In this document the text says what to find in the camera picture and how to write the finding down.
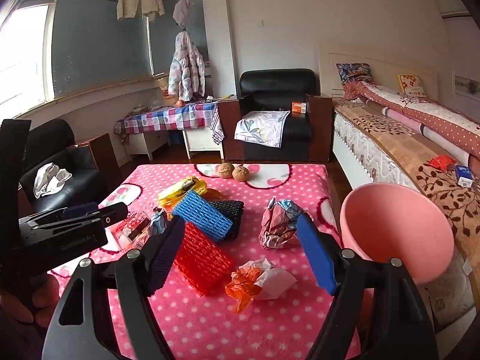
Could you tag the yellow plastic wrapper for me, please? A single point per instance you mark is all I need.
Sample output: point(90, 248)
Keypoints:
point(176, 191)

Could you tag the clear red-print plastic package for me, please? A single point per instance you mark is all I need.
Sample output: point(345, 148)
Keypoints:
point(131, 228)

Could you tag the black foam net sleeve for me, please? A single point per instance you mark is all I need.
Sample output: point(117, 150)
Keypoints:
point(232, 210)

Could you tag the red foam net sleeve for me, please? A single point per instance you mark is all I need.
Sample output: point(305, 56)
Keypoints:
point(198, 258)

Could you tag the blue foam net sleeve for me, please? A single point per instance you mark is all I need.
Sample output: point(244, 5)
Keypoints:
point(202, 212)

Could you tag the blue box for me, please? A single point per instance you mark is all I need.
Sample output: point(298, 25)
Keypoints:
point(465, 176)

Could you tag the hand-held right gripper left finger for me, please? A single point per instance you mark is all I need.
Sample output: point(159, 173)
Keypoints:
point(165, 258)

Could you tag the black leather armchair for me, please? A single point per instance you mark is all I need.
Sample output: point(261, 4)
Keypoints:
point(52, 138)

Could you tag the large grey roller blind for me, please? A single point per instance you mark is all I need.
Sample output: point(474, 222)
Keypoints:
point(97, 45)

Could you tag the checked tablecloth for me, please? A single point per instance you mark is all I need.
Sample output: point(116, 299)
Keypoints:
point(176, 116)

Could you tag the white air conditioner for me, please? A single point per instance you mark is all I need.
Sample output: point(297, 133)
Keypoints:
point(452, 2)

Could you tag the brown leaf-pattern blanket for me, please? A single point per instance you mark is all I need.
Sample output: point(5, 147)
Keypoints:
point(405, 146)

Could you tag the tan paper bag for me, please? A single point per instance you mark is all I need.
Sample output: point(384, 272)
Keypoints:
point(165, 92)

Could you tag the white crumpled cloth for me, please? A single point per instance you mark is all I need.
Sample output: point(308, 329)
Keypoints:
point(48, 180)

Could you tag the red packet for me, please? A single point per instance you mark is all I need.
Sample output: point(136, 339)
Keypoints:
point(442, 162)

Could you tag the cream hanging jacket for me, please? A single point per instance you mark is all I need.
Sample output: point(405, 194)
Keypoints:
point(138, 2)

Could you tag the red dotted quilt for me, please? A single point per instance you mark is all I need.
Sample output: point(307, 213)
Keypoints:
point(431, 112)

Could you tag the pink rolled blanket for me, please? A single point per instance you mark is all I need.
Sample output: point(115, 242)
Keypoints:
point(412, 123)

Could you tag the colourful printed pillow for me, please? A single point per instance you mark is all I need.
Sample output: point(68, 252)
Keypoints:
point(354, 73)

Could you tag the yellow flower pillow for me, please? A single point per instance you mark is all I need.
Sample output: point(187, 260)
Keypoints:
point(412, 84)

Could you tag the patterned grey hanging cloth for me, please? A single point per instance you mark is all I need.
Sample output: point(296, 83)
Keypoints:
point(217, 127)

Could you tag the person's left hand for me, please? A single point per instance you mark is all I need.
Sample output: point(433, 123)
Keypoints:
point(41, 303)

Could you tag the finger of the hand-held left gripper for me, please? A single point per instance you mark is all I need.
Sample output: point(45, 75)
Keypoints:
point(80, 210)
point(110, 215)

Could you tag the floral seat cloth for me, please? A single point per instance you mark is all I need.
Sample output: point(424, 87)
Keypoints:
point(258, 127)

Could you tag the white low cabinet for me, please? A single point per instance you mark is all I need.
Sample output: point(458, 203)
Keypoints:
point(148, 142)

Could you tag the orange box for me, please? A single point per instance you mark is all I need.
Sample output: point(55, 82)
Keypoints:
point(299, 107)

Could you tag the orange white wrapper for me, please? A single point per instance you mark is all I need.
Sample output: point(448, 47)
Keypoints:
point(273, 281)

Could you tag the walnut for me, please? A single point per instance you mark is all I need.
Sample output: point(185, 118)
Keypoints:
point(225, 170)
point(240, 173)

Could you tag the pink hanging hat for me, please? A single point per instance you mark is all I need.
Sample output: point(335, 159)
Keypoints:
point(183, 11)

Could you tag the pink polka-dot blanket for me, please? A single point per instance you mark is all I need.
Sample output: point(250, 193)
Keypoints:
point(307, 180)

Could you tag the framed wall picture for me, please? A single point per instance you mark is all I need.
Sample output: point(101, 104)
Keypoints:
point(467, 82)

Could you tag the pink plastic bucket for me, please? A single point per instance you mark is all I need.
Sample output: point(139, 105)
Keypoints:
point(393, 228)

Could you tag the window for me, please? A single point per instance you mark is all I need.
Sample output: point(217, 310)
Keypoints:
point(22, 60)

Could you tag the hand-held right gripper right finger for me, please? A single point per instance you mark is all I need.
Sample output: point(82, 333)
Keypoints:
point(317, 258)

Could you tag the white bed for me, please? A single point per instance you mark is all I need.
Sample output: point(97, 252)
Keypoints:
point(360, 146)

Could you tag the pastel puffer jacket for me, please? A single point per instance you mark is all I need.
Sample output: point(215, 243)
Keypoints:
point(185, 71)

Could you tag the black armchair with wooden sides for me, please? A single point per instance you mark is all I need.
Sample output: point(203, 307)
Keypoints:
point(277, 86)

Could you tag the white side table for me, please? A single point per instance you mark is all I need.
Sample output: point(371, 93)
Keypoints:
point(198, 140)

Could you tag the foil wrapper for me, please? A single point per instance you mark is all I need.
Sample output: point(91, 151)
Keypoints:
point(277, 225)

